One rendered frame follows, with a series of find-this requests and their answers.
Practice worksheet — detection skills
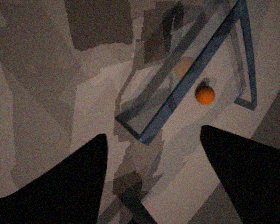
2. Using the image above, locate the clear low walls forming corner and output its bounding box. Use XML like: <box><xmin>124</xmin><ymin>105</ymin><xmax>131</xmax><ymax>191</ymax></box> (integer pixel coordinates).
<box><xmin>116</xmin><ymin>0</ymin><xmax>252</xmax><ymax>137</ymax></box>

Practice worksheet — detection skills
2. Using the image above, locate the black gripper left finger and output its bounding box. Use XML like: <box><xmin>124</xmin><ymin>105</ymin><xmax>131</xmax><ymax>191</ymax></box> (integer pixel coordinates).
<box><xmin>0</xmin><ymin>133</ymin><xmax>107</xmax><ymax>224</ymax></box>

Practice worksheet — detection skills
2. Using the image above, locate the brown ball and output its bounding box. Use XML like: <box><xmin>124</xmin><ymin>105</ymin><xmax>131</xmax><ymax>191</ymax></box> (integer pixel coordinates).
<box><xmin>195</xmin><ymin>86</ymin><xmax>215</xmax><ymax>104</ymax></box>

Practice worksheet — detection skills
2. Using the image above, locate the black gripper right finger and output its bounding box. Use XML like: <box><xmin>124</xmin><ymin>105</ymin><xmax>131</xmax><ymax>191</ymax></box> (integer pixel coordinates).
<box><xmin>200</xmin><ymin>126</ymin><xmax>280</xmax><ymax>224</ymax></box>

